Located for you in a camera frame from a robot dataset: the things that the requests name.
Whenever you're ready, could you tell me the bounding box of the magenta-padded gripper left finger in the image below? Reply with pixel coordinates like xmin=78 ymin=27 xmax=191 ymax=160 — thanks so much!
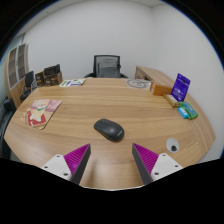
xmin=41 ymin=143 xmax=92 ymax=186

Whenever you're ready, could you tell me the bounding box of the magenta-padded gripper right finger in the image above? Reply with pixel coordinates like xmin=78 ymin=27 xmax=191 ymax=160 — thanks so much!
xmin=131 ymin=142 xmax=184 ymax=186

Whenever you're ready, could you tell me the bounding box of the black computer mouse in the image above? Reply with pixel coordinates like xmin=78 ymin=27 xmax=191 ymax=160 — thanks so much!
xmin=93 ymin=118 xmax=125 ymax=142

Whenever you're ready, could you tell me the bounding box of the pink cartoon-print mouse pad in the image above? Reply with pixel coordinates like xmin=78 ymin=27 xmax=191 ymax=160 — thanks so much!
xmin=21 ymin=98 xmax=63 ymax=130

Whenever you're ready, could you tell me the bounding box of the small blue box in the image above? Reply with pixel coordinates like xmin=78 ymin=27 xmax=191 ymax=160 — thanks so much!
xmin=176 ymin=106 xmax=190 ymax=120

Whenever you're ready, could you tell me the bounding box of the small tan box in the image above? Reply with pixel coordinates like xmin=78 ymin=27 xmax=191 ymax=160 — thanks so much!
xmin=163 ymin=93 xmax=181 ymax=108

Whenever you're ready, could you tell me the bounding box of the small green box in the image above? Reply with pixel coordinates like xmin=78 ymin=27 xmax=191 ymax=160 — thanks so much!
xmin=179 ymin=101 xmax=199 ymax=120

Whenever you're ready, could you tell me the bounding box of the orange cardboard box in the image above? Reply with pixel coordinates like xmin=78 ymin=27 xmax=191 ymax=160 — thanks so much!
xmin=149 ymin=81 xmax=174 ymax=97

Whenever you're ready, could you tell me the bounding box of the grey mat with circle print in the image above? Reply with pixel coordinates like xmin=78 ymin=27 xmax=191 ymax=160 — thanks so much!
xmin=126 ymin=78 xmax=153 ymax=90

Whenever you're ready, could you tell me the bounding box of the white sheet with green-purple print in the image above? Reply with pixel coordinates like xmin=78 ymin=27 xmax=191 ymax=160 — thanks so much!
xmin=59 ymin=78 xmax=87 ymax=88

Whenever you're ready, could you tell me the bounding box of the purple standing card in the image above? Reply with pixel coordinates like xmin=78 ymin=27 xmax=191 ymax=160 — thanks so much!
xmin=170 ymin=72 xmax=192 ymax=103

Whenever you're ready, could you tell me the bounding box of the wide brown cardboard box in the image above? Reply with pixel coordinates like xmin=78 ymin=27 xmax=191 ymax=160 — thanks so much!
xmin=44 ymin=72 xmax=64 ymax=87

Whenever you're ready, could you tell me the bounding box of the black leather sofa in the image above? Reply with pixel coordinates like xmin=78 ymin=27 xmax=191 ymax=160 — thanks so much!
xmin=0 ymin=96 xmax=16 ymax=158

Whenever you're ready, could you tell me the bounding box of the low wooden side cabinet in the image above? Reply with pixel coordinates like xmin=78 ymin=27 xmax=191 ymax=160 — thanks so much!
xmin=134 ymin=65 xmax=177 ymax=87

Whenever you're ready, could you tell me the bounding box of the tall brown cardboard box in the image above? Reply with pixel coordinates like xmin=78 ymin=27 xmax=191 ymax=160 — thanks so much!
xmin=34 ymin=70 xmax=46 ymax=87

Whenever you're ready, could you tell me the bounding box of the black open box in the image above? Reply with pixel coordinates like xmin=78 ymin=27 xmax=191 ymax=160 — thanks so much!
xmin=43 ymin=64 xmax=61 ymax=77

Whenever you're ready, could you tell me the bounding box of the black visitor chair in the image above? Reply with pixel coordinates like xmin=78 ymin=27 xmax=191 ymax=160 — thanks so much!
xmin=19 ymin=70 xmax=38 ymax=101

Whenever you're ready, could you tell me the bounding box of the grey mesh office chair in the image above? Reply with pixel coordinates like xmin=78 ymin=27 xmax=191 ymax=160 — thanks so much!
xmin=83 ymin=54 xmax=129 ymax=79

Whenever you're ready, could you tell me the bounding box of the wooden shelf unit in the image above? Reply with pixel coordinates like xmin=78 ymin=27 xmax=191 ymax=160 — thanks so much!
xmin=4 ymin=43 xmax=29 ymax=108

